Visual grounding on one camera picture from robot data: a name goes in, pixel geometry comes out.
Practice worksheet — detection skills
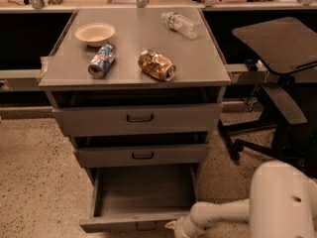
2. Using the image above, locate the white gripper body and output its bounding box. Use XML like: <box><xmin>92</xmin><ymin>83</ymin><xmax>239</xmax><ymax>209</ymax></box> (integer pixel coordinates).
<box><xmin>174</xmin><ymin>216</ymin><xmax>195</xmax><ymax>238</ymax></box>

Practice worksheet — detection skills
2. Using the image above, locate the grey bottom drawer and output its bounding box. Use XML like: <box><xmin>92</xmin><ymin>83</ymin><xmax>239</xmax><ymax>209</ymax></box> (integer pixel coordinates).
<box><xmin>79</xmin><ymin>164</ymin><xmax>197</xmax><ymax>233</ymax></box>

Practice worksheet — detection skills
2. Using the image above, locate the grey drawer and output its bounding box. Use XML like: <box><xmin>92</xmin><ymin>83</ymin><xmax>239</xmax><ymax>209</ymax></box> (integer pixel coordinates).
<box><xmin>77</xmin><ymin>144</ymin><xmax>207</xmax><ymax>168</ymax></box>
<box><xmin>79</xmin><ymin>164</ymin><xmax>197</xmax><ymax>233</ymax></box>
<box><xmin>53</xmin><ymin>103</ymin><xmax>223</xmax><ymax>137</ymax></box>

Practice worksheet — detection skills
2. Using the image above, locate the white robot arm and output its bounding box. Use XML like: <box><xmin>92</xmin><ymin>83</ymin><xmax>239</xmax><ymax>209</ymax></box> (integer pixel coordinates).
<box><xmin>165</xmin><ymin>161</ymin><xmax>317</xmax><ymax>238</ymax></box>

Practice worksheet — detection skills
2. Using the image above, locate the grey middle drawer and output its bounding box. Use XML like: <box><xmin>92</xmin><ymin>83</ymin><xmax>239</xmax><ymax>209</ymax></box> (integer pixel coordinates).
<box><xmin>77</xmin><ymin>144</ymin><xmax>207</xmax><ymax>168</ymax></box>

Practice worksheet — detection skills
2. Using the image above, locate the grey top drawer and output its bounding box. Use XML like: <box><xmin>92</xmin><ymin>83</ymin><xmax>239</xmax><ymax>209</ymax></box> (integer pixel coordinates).
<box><xmin>53</xmin><ymin>103</ymin><xmax>223</xmax><ymax>137</ymax></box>

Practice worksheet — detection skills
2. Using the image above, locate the grey drawer cabinet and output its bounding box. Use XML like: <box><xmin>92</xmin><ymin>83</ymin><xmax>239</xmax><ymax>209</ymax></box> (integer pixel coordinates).
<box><xmin>38</xmin><ymin>6</ymin><xmax>232</xmax><ymax>186</ymax></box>

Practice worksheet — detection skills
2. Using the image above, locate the gold crushed soda can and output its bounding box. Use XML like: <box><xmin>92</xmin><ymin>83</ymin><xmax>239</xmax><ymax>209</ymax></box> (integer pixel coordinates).
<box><xmin>138</xmin><ymin>49</ymin><xmax>176</xmax><ymax>81</ymax></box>

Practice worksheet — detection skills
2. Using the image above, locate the blue crushed soda can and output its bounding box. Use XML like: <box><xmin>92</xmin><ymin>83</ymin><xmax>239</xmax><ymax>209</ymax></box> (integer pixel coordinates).
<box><xmin>88</xmin><ymin>43</ymin><xmax>116</xmax><ymax>79</ymax></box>

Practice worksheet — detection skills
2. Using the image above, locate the clear plastic water bottle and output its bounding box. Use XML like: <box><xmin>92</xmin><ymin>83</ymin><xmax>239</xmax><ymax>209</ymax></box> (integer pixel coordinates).
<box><xmin>161</xmin><ymin>12</ymin><xmax>198</xmax><ymax>40</ymax></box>

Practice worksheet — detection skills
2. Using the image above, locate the beige paper bowl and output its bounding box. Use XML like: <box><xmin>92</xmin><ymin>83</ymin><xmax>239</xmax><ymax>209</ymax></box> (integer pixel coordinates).
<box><xmin>75</xmin><ymin>23</ymin><xmax>115</xmax><ymax>48</ymax></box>

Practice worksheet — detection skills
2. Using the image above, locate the black office chair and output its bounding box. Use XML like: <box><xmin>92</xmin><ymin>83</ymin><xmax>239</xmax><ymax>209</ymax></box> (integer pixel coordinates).
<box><xmin>218</xmin><ymin>17</ymin><xmax>317</xmax><ymax>177</ymax></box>

